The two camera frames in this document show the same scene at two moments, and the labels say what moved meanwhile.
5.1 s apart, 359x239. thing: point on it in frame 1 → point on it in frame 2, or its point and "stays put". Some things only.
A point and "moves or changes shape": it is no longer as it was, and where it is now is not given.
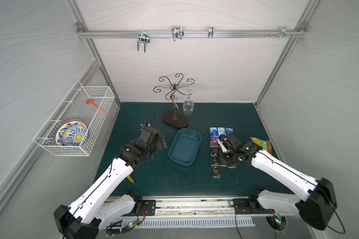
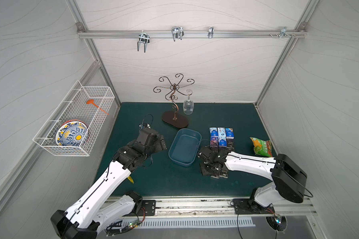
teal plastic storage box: [184, 147] stays put
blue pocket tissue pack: [229, 130] moves or changes shape
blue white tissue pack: [213, 131] stays put
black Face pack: [216, 172] stays put
